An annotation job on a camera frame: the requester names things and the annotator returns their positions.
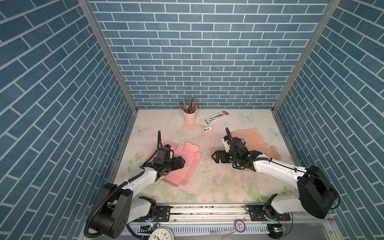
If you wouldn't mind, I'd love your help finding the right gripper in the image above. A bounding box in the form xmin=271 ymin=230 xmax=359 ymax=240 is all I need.
xmin=210 ymin=149 xmax=240 ymax=164

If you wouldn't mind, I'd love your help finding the pink paper box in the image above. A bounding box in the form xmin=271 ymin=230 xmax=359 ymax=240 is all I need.
xmin=146 ymin=138 xmax=202 ymax=188

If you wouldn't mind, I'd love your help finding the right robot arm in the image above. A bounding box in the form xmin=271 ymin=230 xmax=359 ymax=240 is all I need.
xmin=212 ymin=136 xmax=339 ymax=221

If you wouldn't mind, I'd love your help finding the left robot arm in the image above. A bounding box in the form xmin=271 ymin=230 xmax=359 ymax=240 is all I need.
xmin=84 ymin=145 xmax=186 ymax=239

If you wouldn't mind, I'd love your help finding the peach paper box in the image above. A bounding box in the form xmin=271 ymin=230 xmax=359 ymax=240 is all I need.
xmin=232 ymin=128 xmax=282 ymax=161

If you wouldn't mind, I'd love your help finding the blue white pen box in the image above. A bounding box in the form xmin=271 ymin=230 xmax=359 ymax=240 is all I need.
xmin=205 ymin=111 xmax=229 ymax=125

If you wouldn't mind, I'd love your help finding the pink pencil bucket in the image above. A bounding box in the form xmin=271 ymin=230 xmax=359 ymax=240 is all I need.
xmin=183 ymin=111 xmax=197 ymax=125

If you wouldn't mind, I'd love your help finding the coloured pencils bundle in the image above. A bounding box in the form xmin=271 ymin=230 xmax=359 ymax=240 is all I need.
xmin=180 ymin=97 xmax=199 ymax=114

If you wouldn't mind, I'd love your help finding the purple tape roll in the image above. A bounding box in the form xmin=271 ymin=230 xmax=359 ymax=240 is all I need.
xmin=234 ymin=219 xmax=246 ymax=233

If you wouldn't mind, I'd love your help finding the white round clock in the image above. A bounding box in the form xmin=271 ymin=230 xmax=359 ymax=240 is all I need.
xmin=149 ymin=227 xmax=175 ymax=240

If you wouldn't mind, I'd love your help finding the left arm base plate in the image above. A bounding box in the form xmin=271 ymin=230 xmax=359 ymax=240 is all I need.
xmin=133 ymin=206 xmax=171 ymax=223

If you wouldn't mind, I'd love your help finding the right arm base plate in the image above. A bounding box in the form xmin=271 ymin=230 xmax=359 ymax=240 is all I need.
xmin=245 ymin=205 xmax=291 ymax=222

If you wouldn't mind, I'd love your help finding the metal base rail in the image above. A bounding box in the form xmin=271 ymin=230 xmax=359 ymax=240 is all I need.
xmin=120 ymin=203 xmax=342 ymax=240

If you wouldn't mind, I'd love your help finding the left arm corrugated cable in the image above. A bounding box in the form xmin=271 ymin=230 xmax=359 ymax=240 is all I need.
xmin=83 ymin=169 xmax=145 ymax=239

